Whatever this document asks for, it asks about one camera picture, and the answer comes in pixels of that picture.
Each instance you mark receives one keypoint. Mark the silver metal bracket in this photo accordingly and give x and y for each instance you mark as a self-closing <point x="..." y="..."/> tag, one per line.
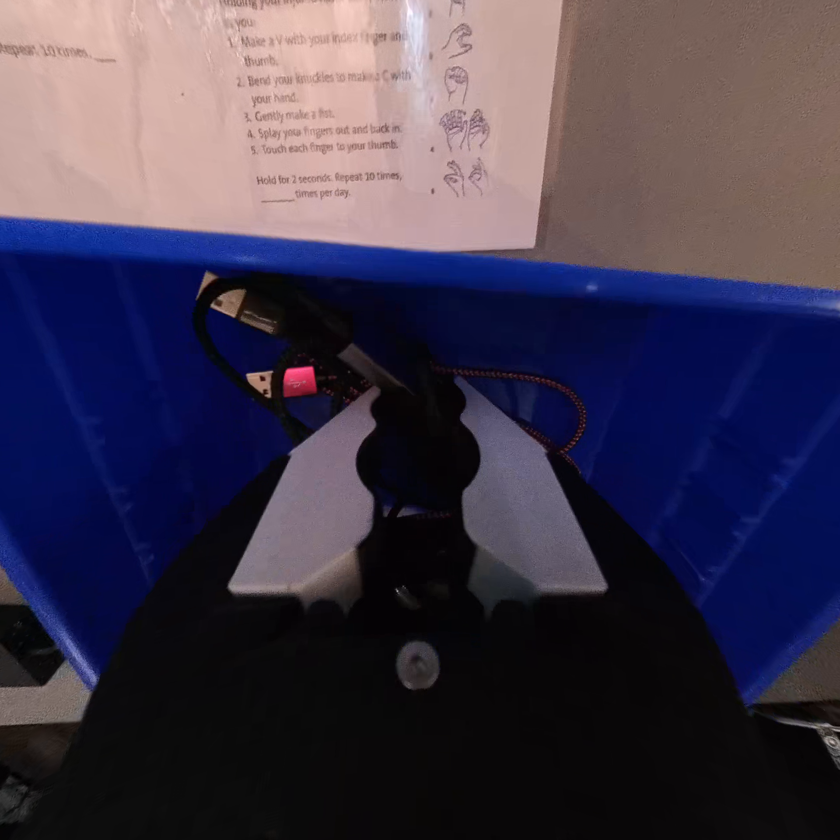
<point x="828" y="745"/>

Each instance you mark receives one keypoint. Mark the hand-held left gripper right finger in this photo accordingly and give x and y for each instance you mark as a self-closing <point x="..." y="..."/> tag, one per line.
<point x="531" y="525"/>

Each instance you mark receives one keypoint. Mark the printed paper sheet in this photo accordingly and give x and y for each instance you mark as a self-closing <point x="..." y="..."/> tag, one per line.
<point x="197" y="131"/>

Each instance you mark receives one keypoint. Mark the blue plastic bin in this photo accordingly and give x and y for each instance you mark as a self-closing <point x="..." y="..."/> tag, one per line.
<point x="689" y="426"/>

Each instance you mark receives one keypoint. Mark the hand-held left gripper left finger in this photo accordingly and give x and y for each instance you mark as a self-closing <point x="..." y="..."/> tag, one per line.
<point x="302" y="525"/>

